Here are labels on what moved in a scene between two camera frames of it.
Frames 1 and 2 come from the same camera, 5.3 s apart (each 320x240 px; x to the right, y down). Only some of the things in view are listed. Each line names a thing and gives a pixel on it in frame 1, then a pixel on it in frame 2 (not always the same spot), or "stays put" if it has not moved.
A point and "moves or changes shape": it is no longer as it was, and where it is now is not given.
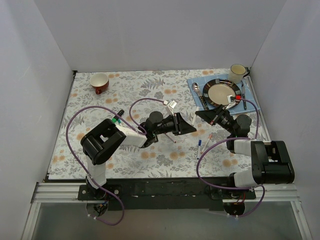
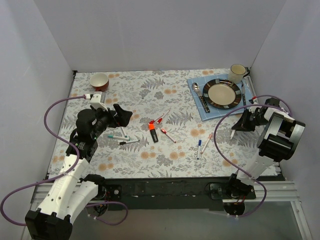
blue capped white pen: (199, 148) stays put
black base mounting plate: (165, 194) stays put
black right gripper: (217, 114) to (251, 120)
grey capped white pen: (195, 115) moves or changes shape
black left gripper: (178, 124) to (113, 118)
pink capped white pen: (209, 137) stays put
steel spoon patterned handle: (196, 88) stays put
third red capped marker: (173, 140) stays put
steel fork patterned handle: (204, 103) stays put
